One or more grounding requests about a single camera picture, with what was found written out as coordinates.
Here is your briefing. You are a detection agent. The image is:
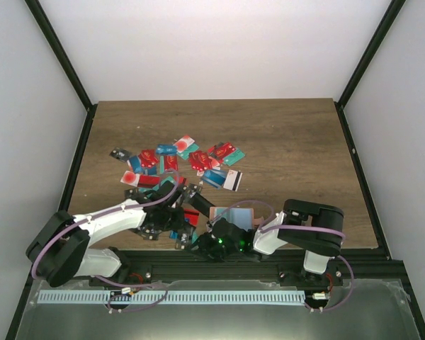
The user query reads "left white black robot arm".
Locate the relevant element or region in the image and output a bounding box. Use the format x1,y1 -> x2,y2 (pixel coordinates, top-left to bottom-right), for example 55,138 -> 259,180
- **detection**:
25,181 -> 185,288

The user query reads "black frame post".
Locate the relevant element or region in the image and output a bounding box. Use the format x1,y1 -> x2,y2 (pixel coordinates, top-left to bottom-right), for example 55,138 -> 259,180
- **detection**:
23,0 -> 94,111
338,0 -> 407,107

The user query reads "pink leather card holder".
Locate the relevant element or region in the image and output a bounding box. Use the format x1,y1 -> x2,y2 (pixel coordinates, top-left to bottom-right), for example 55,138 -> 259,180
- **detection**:
209,207 -> 264,230

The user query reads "black frame right post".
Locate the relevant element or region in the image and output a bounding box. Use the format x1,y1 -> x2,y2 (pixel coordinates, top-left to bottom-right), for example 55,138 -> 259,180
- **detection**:
338,0 -> 407,107

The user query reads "black aluminium front rail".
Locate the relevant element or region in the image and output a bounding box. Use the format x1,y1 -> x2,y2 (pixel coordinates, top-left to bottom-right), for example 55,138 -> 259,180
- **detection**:
28,247 -> 404,288

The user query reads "red card middle top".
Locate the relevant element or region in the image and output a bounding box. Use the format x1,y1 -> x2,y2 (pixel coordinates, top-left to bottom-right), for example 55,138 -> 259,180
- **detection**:
161,154 -> 179,172

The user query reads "black cards centre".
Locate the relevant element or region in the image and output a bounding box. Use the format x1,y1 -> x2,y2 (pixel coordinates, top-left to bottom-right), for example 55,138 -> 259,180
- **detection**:
183,183 -> 203,200

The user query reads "white red circle card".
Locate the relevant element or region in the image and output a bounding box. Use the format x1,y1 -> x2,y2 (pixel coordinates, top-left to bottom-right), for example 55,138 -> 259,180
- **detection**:
174,135 -> 195,154

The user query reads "white card black stripe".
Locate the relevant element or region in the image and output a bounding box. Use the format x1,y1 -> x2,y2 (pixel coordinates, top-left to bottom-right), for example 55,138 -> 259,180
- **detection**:
222,169 -> 242,191

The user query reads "black card far left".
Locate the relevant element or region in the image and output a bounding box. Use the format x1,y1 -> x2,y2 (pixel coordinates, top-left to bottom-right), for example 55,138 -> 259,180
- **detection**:
109,147 -> 132,162

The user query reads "teal card far right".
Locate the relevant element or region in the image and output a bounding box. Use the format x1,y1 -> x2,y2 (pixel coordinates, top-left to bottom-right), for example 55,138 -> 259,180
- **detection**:
223,148 -> 245,166

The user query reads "white red dot card left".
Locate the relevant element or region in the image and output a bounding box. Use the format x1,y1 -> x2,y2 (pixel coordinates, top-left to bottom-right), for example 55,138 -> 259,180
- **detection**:
120,171 -> 140,187

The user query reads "blue card left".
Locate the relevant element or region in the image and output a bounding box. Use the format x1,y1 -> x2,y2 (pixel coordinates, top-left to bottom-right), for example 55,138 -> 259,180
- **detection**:
127,155 -> 143,174

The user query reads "red cards stack front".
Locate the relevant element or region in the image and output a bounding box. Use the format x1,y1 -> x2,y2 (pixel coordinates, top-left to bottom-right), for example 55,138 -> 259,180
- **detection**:
184,209 -> 200,227

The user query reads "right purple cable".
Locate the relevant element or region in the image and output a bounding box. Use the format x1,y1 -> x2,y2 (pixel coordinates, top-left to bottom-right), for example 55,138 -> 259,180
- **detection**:
212,200 -> 356,313

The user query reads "black frame left post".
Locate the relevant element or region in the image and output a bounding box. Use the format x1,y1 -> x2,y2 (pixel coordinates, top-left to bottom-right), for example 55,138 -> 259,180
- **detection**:
23,0 -> 94,111

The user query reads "blue card top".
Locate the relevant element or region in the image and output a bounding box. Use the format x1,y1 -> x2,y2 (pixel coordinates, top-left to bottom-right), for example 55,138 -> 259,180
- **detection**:
155,144 -> 177,155

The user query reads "black visa card front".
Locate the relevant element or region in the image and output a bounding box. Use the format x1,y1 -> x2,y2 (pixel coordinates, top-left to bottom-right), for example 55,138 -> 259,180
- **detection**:
169,231 -> 195,250

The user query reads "red card centre top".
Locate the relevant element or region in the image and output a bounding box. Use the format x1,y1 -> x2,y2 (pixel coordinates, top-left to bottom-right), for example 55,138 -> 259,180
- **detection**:
188,150 -> 213,171

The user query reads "red card left top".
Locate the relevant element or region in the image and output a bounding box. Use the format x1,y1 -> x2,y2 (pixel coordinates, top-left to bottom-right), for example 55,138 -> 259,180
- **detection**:
138,149 -> 159,168

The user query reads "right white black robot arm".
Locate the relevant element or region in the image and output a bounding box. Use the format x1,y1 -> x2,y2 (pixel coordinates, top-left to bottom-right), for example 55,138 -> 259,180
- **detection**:
192,199 -> 346,285

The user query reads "blue striped card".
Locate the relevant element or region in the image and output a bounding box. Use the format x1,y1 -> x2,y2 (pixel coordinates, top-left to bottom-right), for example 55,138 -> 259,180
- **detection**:
201,169 -> 227,188

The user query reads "red card far right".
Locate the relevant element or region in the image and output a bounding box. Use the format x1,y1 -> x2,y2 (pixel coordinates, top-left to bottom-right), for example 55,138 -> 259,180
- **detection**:
212,142 -> 236,159

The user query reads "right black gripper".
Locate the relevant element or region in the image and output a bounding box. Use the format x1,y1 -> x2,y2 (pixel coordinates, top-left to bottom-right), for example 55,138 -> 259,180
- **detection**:
188,231 -> 242,263

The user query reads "black long card box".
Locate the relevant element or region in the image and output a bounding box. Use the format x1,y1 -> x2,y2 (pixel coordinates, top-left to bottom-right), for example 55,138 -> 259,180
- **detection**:
188,193 -> 215,217

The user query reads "light blue slotted cable duct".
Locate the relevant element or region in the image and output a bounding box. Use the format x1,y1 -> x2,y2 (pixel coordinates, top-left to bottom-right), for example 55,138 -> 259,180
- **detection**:
36,290 -> 305,306

